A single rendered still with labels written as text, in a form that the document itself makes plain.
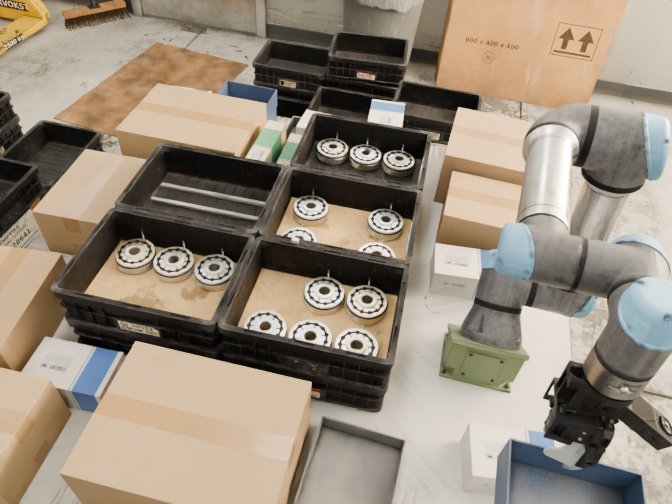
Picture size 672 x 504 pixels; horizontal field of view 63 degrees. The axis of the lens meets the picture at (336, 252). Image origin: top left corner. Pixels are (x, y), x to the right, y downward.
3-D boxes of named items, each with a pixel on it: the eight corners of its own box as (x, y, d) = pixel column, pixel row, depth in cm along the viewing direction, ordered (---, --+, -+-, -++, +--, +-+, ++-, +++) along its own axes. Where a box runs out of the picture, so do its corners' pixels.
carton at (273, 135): (269, 134, 191) (268, 119, 186) (285, 138, 190) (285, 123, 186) (244, 176, 175) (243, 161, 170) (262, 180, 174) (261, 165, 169)
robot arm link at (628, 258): (588, 218, 77) (588, 267, 69) (676, 235, 74) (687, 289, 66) (572, 261, 82) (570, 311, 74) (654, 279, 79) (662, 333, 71)
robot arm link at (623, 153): (526, 281, 143) (592, 90, 103) (587, 294, 139) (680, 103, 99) (521, 316, 135) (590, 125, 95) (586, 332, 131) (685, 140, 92)
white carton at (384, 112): (369, 120, 206) (372, 98, 200) (401, 124, 205) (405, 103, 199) (363, 151, 192) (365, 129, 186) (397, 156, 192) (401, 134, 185)
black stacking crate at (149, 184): (287, 196, 171) (287, 167, 162) (258, 265, 150) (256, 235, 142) (166, 173, 175) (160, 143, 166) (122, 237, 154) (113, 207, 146)
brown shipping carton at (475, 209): (531, 227, 184) (547, 190, 172) (529, 274, 169) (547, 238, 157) (442, 207, 188) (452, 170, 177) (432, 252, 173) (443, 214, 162)
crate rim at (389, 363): (409, 271, 139) (410, 265, 137) (392, 372, 119) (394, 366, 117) (257, 241, 143) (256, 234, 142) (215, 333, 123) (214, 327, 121)
